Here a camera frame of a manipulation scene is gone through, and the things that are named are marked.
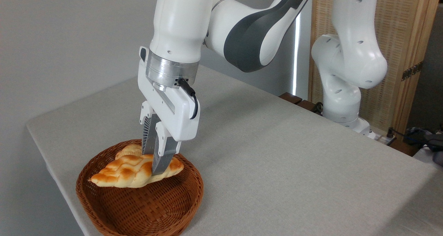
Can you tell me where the metal screen hinge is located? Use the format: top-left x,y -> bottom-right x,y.
401,61 -> 424,82

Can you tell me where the braided golden bread loaf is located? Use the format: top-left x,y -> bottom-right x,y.
88,154 -> 184,189

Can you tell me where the dark grey cable bundle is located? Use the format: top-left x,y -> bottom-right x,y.
403,125 -> 443,166

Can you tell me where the round pale bread roll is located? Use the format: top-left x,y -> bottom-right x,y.
115,143 -> 143,160

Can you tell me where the dark brown wooden block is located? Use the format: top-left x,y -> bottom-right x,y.
278,92 -> 303,105
297,99 -> 317,112

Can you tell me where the brown woven wicker basket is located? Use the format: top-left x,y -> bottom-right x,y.
75,138 -> 205,236

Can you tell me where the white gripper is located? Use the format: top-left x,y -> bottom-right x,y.
137,46 -> 201,176

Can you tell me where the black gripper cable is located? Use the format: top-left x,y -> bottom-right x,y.
175,78 -> 199,120

